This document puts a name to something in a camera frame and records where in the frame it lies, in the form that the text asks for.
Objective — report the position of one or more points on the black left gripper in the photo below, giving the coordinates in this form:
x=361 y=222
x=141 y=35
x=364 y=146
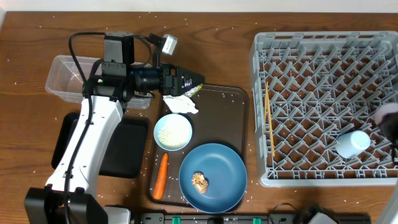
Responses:
x=170 y=81

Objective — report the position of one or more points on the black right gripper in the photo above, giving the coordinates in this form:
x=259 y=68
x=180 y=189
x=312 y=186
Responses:
x=390 y=126

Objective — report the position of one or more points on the green yellow snack wrapper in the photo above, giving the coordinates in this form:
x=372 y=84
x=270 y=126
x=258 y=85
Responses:
x=193 y=91

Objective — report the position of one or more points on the white tissue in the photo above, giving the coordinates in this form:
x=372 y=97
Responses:
x=180 y=104

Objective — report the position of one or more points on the light blue cup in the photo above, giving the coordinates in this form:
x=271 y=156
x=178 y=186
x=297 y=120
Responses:
x=352 y=144

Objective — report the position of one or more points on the orange carrot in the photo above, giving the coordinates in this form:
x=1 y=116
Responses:
x=161 y=178

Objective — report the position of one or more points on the pink cup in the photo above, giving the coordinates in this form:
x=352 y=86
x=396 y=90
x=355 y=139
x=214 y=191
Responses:
x=383 y=110

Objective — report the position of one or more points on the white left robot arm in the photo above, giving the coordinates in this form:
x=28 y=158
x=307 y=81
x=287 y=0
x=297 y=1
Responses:
x=131 y=68

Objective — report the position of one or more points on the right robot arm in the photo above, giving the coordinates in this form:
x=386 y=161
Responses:
x=389 y=214

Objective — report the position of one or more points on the grey dishwasher rack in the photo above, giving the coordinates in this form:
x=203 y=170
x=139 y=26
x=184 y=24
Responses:
x=322 y=85

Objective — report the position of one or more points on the black waste tray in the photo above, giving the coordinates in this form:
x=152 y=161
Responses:
x=123 y=157

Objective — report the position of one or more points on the light blue rice bowl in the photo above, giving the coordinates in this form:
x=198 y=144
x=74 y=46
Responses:
x=173 y=132

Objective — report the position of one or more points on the dark brown serving tray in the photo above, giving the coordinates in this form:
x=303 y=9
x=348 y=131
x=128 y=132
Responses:
x=222 y=119

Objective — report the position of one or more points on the wooden chopstick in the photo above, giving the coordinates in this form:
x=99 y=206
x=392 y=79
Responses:
x=266 y=104
x=271 y=129

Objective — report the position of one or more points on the clear plastic bin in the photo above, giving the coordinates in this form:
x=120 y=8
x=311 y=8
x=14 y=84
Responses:
x=64 y=80

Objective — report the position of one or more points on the brown mushroom food scrap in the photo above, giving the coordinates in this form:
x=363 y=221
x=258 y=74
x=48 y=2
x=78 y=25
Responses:
x=199 y=182

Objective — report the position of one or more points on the blue plate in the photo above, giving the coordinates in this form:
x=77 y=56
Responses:
x=225 y=172

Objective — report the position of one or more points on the black rail with green clips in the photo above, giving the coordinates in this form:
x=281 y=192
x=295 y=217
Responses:
x=160 y=218

